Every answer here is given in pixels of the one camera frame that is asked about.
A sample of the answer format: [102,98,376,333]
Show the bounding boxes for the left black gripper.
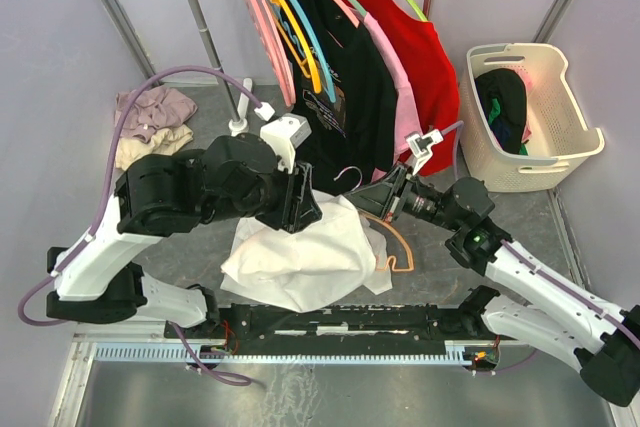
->
[202,156,324,235]

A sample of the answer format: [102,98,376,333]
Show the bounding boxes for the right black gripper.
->
[340,163,462,232]

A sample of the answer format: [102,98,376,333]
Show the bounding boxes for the white t shirt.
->
[221,191,392,313]

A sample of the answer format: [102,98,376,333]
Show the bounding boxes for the orange wavy hanger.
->
[333,166,416,274]

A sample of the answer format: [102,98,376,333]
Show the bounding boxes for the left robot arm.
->
[46,134,322,337]

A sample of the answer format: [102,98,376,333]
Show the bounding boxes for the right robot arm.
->
[347,164,639,407]

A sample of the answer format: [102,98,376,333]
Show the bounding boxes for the black t shirt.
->
[293,0,397,195]

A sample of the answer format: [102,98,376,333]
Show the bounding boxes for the pink t shirt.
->
[362,13,423,164]

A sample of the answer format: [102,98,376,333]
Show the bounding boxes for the red t shirt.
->
[335,0,461,178]

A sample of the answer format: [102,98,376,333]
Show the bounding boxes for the blue hanger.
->
[268,0,337,102]

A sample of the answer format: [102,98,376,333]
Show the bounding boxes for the pink wavy hanger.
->
[244,0,296,111]

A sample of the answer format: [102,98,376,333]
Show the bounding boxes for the yellow hanger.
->
[269,0,322,93]

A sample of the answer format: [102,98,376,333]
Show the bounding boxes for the beige crumpled cloth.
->
[115,125,194,171]

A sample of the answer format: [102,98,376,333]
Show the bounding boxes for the dark clothes in basket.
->
[474,68,528,156]

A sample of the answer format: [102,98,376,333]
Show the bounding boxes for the mauve crumpled cloth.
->
[120,86,197,143]

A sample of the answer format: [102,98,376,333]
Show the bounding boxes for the cream laundry basket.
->
[459,43,605,193]

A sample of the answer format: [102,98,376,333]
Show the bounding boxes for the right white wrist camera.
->
[405,129,443,176]

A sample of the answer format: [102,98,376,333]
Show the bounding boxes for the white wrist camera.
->
[259,113,311,174]
[405,129,443,176]

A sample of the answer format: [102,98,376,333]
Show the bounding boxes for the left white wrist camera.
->
[259,113,311,174]

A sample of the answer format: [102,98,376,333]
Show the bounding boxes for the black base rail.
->
[182,287,502,365]

